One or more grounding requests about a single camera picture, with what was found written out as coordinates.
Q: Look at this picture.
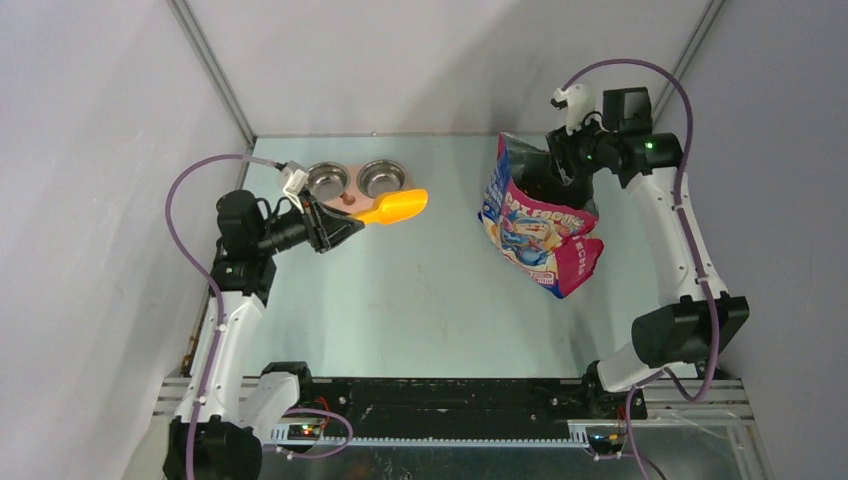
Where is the left aluminium frame post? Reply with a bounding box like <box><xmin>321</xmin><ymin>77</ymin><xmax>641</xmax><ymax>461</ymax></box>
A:
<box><xmin>166</xmin><ymin>0</ymin><xmax>257</xmax><ymax>148</ymax></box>

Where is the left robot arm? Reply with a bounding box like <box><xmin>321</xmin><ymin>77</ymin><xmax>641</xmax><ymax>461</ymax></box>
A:
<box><xmin>163</xmin><ymin>190</ymin><xmax>365</xmax><ymax>479</ymax></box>

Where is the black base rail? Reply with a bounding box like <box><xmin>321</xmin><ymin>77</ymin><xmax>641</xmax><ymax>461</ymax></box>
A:
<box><xmin>295</xmin><ymin>377</ymin><xmax>648</xmax><ymax>439</ymax></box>

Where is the colourful cat food bag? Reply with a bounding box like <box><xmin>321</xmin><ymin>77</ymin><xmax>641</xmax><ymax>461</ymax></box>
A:
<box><xmin>478</xmin><ymin>133</ymin><xmax>605</xmax><ymax>299</ymax></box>

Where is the yellow plastic scoop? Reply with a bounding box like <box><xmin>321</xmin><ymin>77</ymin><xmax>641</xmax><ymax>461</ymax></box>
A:
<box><xmin>350</xmin><ymin>189</ymin><xmax>429</xmax><ymax>225</ymax></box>

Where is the right aluminium frame post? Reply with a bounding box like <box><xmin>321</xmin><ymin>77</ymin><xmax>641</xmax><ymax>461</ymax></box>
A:
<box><xmin>651</xmin><ymin>0</ymin><xmax>726</xmax><ymax>127</ymax></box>

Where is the white cable duct strip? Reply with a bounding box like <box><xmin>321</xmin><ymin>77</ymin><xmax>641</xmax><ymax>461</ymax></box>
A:
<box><xmin>264</xmin><ymin>423</ymin><xmax>596</xmax><ymax>448</ymax></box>

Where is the aluminium frame post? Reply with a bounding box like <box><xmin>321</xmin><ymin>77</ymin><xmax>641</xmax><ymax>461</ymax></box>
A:
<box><xmin>651</xmin><ymin>0</ymin><xmax>726</xmax><ymax>127</ymax></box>
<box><xmin>166</xmin><ymin>0</ymin><xmax>257</xmax><ymax>148</ymax></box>

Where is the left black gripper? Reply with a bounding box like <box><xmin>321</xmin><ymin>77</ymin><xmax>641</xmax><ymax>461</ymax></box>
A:
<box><xmin>255</xmin><ymin>187</ymin><xmax>363</xmax><ymax>256</ymax></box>

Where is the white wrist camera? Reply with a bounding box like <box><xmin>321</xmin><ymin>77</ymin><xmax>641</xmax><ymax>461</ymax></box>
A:
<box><xmin>277</xmin><ymin>162</ymin><xmax>309</xmax><ymax>213</ymax></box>
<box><xmin>551</xmin><ymin>84</ymin><xmax>596</xmax><ymax>135</ymax></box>

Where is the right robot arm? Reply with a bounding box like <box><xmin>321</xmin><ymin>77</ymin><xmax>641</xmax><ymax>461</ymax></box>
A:
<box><xmin>547</xmin><ymin>84</ymin><xmax>750</xmax><ymax>418</ymax></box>

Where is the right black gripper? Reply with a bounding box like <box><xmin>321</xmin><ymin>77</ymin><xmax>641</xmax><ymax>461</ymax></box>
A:
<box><xmin>547</xmin><ymin>111</ymin><xmax>617</xmax><ymax>185</ymax></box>

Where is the pink double pet bowl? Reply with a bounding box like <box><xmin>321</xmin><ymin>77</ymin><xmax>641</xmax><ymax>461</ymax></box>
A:
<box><xmin>306</xmin><ymin>159</ymin><xmax>413</xmax><ymax>214</ymax></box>

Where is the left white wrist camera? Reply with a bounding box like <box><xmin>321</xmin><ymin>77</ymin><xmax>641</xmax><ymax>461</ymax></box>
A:
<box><xmin>277</xmin><ymin>162</ymin><xmax>309</xmax><ymax>213</ymax></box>

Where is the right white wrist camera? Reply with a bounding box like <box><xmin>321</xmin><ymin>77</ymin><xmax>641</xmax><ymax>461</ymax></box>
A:
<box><xmin>551</xmin><ymin>84</ymin><xmax>596</xmax><ymax>135</ymax></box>

